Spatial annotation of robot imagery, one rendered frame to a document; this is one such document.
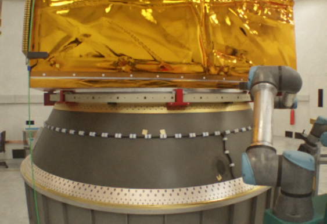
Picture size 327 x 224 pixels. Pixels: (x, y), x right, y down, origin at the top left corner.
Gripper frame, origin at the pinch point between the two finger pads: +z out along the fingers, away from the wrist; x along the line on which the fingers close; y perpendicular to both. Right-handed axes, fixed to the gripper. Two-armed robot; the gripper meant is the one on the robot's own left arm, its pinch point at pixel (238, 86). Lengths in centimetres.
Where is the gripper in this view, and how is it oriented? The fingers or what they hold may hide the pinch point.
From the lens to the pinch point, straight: 174.2
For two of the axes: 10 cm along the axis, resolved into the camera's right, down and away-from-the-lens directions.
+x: -9.1, 0.1, -4.0
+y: 0.0, -10.0, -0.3
